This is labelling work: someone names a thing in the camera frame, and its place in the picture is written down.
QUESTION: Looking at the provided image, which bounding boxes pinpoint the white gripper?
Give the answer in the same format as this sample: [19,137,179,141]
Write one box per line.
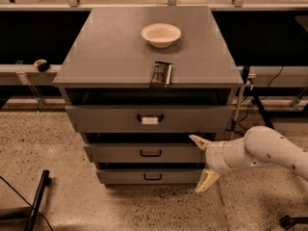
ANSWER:
[189,135,247,193]

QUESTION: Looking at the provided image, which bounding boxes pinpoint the grey drawer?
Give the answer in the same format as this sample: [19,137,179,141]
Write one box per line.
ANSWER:
[66,105,232,133]
[96,168,202,185]
[84,143,205,163]

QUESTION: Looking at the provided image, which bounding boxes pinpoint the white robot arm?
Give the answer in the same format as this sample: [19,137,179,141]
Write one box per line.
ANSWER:
[190,126,308,193]

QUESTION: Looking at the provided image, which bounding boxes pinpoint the grey bottom drawer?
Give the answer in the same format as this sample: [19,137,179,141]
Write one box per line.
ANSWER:
[96,168,202,185]

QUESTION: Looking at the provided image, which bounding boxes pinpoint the grey drawer cabinet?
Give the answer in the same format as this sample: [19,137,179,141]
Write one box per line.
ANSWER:
[52,5,244,187]

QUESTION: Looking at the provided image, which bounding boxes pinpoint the grey top drawer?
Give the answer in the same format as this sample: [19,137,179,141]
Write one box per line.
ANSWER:
[66,105,232,133]

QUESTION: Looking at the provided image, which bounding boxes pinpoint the black tripod leg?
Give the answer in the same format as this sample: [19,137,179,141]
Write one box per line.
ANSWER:
[251,90,274,129]

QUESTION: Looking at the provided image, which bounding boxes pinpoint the dark snack packet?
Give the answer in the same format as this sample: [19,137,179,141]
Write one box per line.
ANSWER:
[150,62,172,88]

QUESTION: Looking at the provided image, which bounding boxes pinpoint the grey reacher grabber tool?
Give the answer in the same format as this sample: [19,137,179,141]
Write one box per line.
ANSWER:
[230,65,250,139]

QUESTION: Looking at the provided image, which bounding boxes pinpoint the black caster base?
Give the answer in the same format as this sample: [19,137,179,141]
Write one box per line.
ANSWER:
[279,216,308,229]

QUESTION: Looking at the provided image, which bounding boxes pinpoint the white bowl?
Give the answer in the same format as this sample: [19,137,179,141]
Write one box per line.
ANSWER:
[141,23,181,48]

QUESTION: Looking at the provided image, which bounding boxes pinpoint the black stand leg left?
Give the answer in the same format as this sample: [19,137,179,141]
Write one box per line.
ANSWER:
[24,170,51,231]

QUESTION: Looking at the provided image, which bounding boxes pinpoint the yellow black tape measure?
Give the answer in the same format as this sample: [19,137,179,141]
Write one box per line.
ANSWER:
[34,59,50,72]

